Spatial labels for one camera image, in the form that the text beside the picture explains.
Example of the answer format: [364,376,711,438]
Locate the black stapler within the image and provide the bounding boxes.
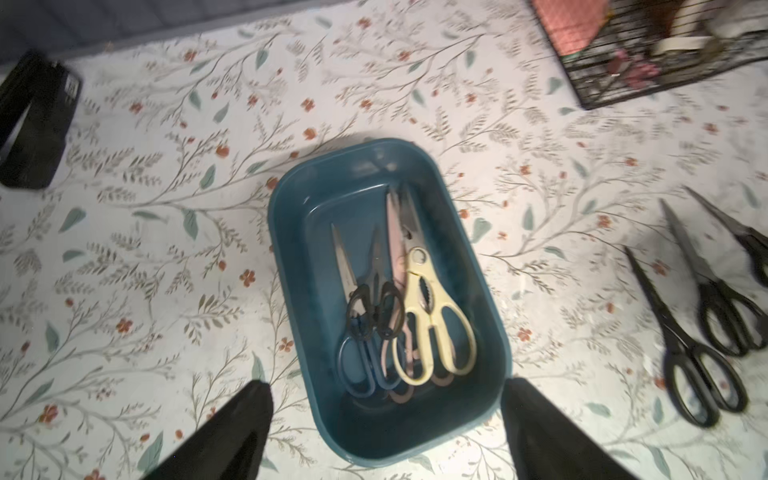
[1,49,83,190]

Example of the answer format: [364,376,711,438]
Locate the large black scissors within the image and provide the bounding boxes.
[623,246,749,428]

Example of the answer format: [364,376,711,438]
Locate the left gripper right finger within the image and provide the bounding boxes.
[501,377,634,479]

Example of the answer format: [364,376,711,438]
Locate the teal plastic storage box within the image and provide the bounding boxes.
[268,139,511,468]

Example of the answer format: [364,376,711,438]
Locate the cream yellow kitchen scissors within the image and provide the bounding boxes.
[394,187,478,386]

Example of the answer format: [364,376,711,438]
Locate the medium black scissors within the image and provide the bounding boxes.
[659,200,767,357]

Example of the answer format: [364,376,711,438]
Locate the black wire desk organizer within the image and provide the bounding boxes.
[529,1,767,110]

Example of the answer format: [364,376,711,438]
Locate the pink kitchen scissors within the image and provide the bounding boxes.
[380,188,455,404]

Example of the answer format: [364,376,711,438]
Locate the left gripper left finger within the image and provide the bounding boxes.
[146,380,274,480]

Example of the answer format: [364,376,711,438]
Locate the blue handled scissors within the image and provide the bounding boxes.
[331,226,401,399]

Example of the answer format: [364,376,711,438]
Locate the small black scissors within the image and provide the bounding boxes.
[336,228,405,341]

